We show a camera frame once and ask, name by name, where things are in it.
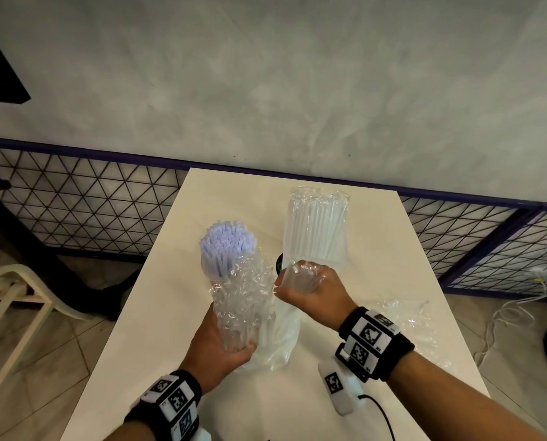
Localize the person's right forearm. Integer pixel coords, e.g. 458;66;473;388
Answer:
388;349;547;441

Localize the person's right hand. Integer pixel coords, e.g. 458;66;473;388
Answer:
273;260;359;331

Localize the thin white cable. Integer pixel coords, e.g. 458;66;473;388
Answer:
474;266;547;366

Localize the black camera cable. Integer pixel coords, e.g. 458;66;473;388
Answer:
358;394;396;441

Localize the person's left hand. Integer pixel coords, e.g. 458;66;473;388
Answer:
179;303;258;396

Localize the handful of clear straws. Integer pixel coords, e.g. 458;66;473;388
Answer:
280;260;327;295

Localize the cluster of white straws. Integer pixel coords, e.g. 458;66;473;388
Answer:
199;219;258;279

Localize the purple framed wire mesh fence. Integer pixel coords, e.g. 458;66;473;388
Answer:
0;135;547;299

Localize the cluster of clear straws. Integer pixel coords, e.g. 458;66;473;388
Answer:
283;186;350;271

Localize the person's left forearm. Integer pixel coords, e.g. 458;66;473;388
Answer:
102;420;145;441

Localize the clear plastic bag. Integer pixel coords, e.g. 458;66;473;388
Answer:
369;298;453;368

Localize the white plastic chair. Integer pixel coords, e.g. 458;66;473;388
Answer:
0;263;95;409

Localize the dark wooden post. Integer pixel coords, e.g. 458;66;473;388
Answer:
0;183;144;320

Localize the pack of straws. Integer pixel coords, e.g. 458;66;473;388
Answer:
208;257;302;375

